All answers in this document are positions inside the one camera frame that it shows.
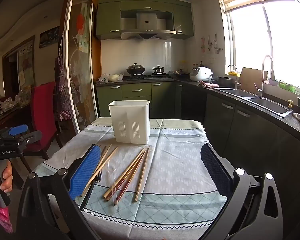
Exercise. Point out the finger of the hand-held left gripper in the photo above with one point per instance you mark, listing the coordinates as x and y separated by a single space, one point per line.
17 130
32 137

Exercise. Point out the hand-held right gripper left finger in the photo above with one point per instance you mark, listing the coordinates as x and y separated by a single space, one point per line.
85 172

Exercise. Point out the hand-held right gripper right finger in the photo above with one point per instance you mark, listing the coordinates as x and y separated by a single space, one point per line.
215 172

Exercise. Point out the reddish brown chopstick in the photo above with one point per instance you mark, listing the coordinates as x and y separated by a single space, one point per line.
127 186
121 186

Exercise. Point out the white plastic utensil holder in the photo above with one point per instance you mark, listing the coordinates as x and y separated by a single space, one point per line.
130 120

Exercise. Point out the person's left forearm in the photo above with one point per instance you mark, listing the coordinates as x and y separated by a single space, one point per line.
0 215

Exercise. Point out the person's left hand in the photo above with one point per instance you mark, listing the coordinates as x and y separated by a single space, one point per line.
7 180

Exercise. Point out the red covered chair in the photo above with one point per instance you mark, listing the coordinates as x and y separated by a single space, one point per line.
43 115

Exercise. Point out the cluttered side table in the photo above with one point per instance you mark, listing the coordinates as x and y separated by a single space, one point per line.
12 102

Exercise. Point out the clear plastic utensil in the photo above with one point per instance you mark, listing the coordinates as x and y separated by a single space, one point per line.
114 180

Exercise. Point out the pale green patterned tablecloth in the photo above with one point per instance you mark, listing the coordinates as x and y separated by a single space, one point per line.
177 167

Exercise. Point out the dark lower cabinets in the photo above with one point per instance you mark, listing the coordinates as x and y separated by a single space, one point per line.
240 130

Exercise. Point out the checkered apron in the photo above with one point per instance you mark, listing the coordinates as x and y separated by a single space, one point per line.
62 87

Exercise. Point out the framed calligraphy poster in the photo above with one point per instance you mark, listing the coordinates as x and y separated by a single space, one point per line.
26 65

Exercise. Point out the steel double sink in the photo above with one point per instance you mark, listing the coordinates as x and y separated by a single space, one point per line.
270 106

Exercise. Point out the pink cloth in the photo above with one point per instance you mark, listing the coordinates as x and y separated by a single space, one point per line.
209 84

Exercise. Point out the green lower cabinets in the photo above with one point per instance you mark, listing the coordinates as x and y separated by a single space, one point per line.
136 97

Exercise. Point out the green cabinets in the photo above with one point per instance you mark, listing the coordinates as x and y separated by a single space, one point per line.
136 97
107 17

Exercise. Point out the dark cooking pot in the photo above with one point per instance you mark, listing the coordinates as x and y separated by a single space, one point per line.
225 81

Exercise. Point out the white plastic bags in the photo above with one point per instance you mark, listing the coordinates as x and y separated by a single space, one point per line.
112 77

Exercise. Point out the wooden cutting board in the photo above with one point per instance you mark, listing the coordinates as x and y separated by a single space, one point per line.
250 80

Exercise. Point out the white rice cooker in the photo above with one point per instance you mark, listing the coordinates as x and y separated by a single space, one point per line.
200 74

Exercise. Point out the yellow sponge holder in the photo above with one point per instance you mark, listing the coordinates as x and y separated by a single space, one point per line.
233 73

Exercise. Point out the small brass tap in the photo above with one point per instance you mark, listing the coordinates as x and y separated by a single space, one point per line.
289 104

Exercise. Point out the dark frying pan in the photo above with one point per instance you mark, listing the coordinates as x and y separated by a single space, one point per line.
182 73

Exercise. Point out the tall steel faucet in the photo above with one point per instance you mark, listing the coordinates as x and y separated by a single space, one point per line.
262 75

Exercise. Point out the green plastic containers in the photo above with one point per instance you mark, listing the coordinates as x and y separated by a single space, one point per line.
287 86

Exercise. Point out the black wok with lid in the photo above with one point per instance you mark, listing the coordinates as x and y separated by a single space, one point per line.
135 68

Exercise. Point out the black gas stove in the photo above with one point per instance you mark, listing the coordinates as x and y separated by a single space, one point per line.
150 77

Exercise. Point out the small black pot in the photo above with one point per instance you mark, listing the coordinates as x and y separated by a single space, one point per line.
158 70

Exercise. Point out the green upper cabinets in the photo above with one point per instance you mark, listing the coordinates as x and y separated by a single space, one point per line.
107 17

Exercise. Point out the window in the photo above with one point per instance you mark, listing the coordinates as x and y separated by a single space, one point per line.
285 45

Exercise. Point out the steel range hood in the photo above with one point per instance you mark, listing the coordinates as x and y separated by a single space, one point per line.
146 22

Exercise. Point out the dark wall poster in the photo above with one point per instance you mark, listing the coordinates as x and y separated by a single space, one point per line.
49 37

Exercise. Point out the wall hooks with utensils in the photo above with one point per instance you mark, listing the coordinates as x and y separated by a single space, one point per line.
210 43

